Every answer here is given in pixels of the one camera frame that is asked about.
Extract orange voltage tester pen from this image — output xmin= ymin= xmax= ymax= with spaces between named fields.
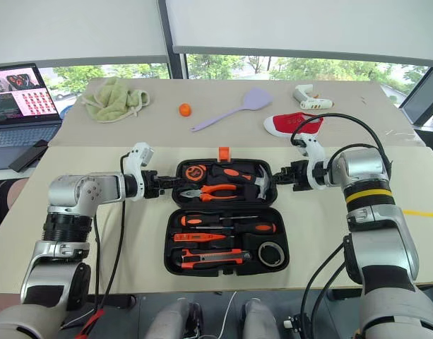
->
xmin=172 ymin=232 xmax=227 ymax=243

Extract claw hammer black orange handle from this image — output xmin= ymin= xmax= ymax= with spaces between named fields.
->
xmin=212 ymin=165 xmax=273 ymax=200

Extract black plastic tool case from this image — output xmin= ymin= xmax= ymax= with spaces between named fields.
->
xmin=163 ymin=145 xmax=291 ymax=278

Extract black orange handled screwdriver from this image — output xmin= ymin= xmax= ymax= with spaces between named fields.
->
xmin=180 ymin=214 xmax=260 ymax=227
xmin=201 ymin=222 xmax=278 ymax=235

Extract black electrical tape roll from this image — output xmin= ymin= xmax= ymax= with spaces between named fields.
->
xmin=257 ymin=240 xmax=286 ymax=268

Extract white glue gun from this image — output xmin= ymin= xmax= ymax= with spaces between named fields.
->
xmin=292 ymin=84 xmax=335 ymax=110

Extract orange black utility knife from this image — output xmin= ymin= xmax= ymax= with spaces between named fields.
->
xmin=180 ymin=248 xmax=252 ymax=267

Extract black table frame bar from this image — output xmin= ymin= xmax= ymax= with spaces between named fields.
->
xmin=95 ymin=293 xmax=137 ymax=310

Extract wide white roller blind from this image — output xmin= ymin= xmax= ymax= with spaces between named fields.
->
xmin=164 ymin=0 xmax=433 ymax=69

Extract black device with white plug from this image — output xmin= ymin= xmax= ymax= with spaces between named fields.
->
xmin=282 ymin=311 xmax=313 ymax=339

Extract red strap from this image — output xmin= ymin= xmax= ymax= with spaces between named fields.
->
xmin=74 ymin=307 xmax=106 ymax=339

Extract purple silicone spatula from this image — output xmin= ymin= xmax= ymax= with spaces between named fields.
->
xmin=190 ymin=88 xmax=274 ymax=133

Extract dark monitor screen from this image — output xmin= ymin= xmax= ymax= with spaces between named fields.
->
xmin=398 ymin=66 xmax=433 ymax=129

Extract grey rounded shape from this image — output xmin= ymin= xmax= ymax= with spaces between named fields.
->
xmin=239 ymin=297 xmax=281 ymax=339
xmin=145 ymin=298 xmax=203 ymax=339

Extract thin white wire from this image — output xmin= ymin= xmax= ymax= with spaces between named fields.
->
xmin=59 ymin=309 xmax=94 ymax=327

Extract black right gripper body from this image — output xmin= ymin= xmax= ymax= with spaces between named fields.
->
xmin=289 ymin=160 xmax=312 ymax=193

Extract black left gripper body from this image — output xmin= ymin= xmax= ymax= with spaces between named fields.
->
xmin=141 ymin=169 xmax=168 ymax=199

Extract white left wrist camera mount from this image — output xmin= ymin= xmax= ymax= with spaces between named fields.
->
xmin=121 ymin=141 xmax=155 ymax=203

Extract red canvas shoe white sole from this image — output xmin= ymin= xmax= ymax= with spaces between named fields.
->
xmin=263 ymin=112 xmax=325 ymax=139

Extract black smartphone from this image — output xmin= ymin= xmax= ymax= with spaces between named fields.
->
xmin=8 ymin=138 xmax=49 ymax=174

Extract dark window frame post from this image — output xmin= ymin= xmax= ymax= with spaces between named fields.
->
xmin=157 ymin=0 xmax=189 ymax=81

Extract orange handled pliers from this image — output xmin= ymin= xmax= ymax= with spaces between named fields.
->
xmin=179 ymin=184 xmax=239 ymax=203

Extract skin coloured rounded shape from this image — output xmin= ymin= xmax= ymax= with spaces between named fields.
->
xmin=0 ymin=292 xmax=25 ymax=307

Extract green crumpled towel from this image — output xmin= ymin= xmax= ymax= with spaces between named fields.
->
xmin=81 ymin=77 xmax=151 ymax=124

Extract open laptop computer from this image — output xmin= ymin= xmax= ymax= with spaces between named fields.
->
xmin=0 ymin=62 xmax=64 ymax=171

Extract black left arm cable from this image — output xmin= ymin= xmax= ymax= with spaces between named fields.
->
xmin=92 ymin=152 xmax=129 ymax=319

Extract seated person in black clothes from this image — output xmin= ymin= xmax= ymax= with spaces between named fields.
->
xmin=0 ymin=177 xmax=30 ymax=242

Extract white cable under table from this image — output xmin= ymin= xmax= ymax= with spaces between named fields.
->
xmin=215 ymin=290 xmax=239 ymax=339

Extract orange black tape measure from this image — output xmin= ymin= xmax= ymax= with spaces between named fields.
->
xmin=184 ymin=164 xmax=207 ymax=182

